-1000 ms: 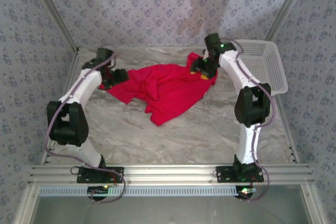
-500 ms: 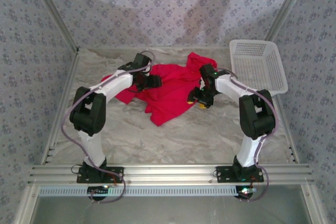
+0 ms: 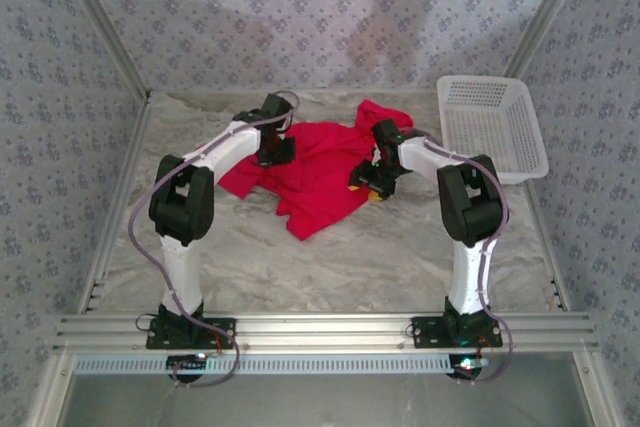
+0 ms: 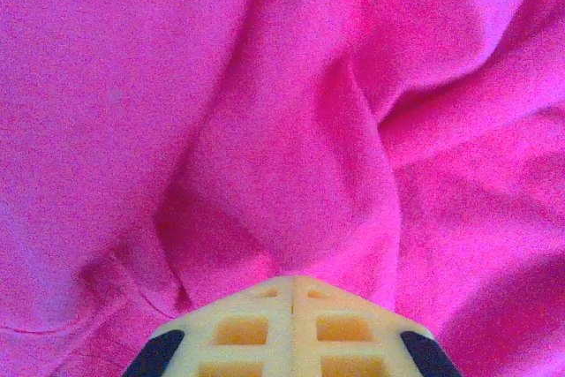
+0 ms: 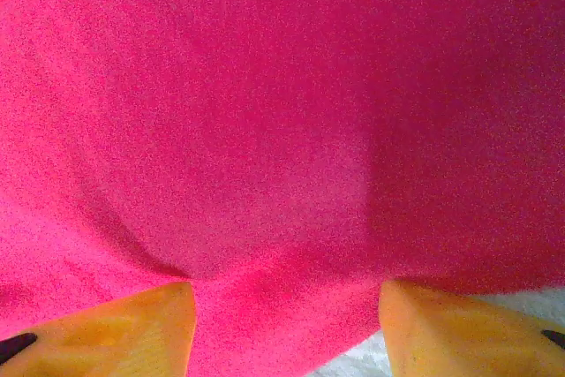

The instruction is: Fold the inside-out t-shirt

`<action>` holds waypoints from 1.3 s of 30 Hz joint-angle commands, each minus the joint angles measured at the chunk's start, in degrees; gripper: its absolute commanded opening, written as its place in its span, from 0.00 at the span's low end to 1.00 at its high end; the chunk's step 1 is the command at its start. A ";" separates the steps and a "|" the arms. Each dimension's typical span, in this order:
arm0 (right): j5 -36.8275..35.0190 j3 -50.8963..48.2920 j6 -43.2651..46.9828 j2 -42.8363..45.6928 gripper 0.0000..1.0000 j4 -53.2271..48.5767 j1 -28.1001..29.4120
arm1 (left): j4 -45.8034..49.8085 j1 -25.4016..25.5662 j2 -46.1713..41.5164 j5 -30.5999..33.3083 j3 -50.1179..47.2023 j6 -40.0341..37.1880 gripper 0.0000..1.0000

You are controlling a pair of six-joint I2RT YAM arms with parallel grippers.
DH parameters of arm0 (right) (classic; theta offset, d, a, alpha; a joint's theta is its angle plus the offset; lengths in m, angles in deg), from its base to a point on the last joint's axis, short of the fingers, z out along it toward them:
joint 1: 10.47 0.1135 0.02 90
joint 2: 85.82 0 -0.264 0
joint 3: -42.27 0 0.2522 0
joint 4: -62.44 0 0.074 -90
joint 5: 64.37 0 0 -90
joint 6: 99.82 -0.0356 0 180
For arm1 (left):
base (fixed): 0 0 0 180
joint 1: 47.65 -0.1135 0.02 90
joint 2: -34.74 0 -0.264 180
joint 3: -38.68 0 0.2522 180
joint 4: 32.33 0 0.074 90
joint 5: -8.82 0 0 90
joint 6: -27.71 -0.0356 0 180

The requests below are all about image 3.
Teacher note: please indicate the red t-shirt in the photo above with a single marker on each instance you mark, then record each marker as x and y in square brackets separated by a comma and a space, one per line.
[310, 172]

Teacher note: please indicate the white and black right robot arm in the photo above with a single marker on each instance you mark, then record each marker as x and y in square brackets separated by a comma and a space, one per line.
[470, 272]

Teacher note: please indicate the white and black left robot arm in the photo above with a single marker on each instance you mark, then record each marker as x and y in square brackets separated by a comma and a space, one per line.
[177, 267]

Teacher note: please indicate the white perforated plastic basket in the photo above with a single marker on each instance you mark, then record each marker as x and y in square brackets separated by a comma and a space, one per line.
[492, 122]

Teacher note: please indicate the small black controller board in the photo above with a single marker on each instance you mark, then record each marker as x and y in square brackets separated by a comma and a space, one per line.
[467, 366]
[186, 363]

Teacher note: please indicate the aluminium mounting rail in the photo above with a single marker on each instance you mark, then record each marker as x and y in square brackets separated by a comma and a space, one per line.
[320, 332]

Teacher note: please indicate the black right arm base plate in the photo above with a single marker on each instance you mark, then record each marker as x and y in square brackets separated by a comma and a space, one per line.
[427, 334]

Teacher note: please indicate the aluminium corner post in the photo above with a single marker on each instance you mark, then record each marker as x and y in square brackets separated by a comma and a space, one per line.
[547, 12]
[100, 22]

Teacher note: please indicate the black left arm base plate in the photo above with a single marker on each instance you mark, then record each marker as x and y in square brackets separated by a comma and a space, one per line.
[220, 334]

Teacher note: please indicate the aluminium frame leg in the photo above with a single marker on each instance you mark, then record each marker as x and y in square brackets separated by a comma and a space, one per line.
[597, 392]
[47, 392]

